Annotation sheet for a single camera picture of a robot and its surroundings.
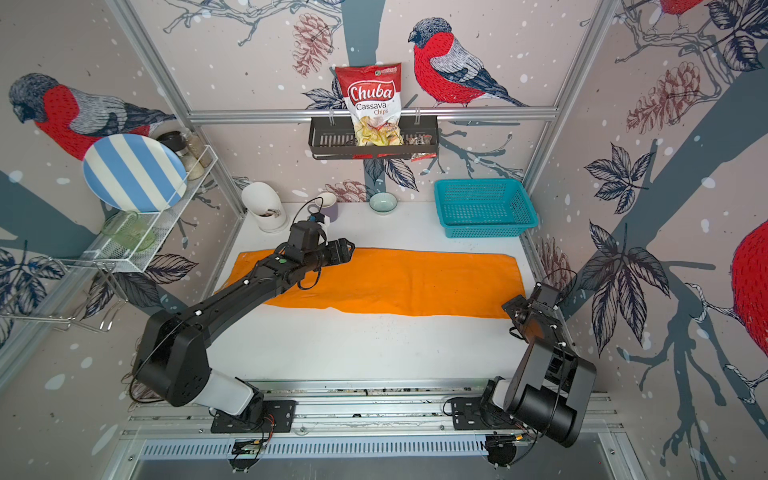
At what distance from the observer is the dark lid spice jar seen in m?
0.81

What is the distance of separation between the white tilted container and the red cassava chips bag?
0.44 metres

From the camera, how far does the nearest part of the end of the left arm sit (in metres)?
0.67

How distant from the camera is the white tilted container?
1088mm

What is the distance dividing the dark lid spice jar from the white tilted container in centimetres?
24

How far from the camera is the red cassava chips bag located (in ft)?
2.65

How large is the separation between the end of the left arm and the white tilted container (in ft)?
1.29

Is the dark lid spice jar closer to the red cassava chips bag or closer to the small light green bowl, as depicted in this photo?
the red cassava chips bag

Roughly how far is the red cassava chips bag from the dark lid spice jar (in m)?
0.47

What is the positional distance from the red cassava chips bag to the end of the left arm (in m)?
0.33
